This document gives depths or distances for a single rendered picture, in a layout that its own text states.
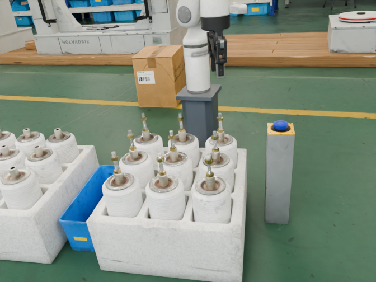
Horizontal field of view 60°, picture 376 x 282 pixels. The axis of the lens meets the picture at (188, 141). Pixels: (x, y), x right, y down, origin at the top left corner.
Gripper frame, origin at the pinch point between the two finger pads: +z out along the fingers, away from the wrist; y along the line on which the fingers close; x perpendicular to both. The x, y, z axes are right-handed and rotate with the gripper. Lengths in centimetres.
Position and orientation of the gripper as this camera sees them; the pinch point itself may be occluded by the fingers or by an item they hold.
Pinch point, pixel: (217, 69)
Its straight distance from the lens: 92.0
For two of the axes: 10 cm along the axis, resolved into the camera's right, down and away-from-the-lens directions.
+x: 9.9, -1.4, 0.9
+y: 1.4, 4.5, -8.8
